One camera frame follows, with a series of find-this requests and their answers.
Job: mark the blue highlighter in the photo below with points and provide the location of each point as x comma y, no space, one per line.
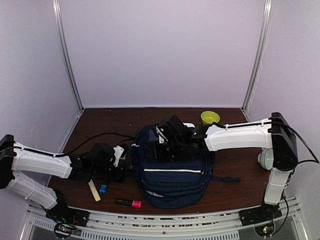
103,188

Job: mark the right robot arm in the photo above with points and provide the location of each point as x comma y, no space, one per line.
270,134

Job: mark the aluminium front rail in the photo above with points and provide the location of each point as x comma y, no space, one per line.
220,225

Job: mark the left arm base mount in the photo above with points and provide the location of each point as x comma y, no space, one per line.
73,217

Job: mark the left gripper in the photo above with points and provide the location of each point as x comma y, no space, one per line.
120,175

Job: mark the green bowl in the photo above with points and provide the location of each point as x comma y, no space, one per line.
209,117

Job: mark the grey white bowl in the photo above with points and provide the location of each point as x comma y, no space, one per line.
266,158

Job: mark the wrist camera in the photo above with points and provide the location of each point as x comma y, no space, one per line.
161,137
120,153

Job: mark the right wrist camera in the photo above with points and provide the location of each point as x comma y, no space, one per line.
161,137

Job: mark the navy blue backpack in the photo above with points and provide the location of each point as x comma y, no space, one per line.
171,184

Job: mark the aluminium post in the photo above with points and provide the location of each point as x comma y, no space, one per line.
65,53
261,47

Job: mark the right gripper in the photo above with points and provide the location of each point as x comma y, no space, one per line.
155,154

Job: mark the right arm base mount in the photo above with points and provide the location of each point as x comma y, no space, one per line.
260,214

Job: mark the yellow highlighter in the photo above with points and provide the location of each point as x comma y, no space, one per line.
94,191

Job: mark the left aluminium post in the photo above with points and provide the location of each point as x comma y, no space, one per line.
65,53

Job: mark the right aluminium post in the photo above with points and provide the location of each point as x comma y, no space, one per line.
261,47

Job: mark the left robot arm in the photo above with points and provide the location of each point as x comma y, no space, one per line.
101,162

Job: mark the pink highlighter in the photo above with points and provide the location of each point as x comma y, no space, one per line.
127,202

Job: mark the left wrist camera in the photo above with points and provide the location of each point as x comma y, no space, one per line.
120,153

